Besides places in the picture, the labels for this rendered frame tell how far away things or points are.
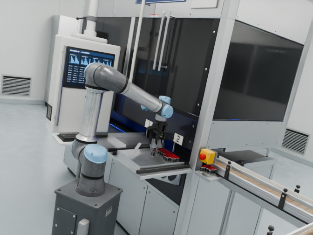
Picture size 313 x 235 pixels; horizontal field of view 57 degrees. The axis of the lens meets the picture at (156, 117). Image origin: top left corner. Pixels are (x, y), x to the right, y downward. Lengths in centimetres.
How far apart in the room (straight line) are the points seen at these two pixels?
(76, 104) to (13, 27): 460
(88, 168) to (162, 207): 81
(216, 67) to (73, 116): 123
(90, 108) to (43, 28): 552
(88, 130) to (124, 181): 103
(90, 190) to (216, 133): 86
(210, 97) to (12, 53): 557
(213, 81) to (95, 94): 68
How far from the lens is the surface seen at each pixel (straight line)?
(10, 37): 683
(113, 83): 141
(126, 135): 225
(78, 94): 238
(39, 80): 705
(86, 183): 151
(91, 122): 155
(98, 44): 239
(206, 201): 208
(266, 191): 169
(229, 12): 176
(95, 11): 244
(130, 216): 249
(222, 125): 190
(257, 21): 198
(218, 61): 174
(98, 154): 146
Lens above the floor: 151
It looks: 11 degrees down
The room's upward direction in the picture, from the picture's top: 11 degrees clockwise
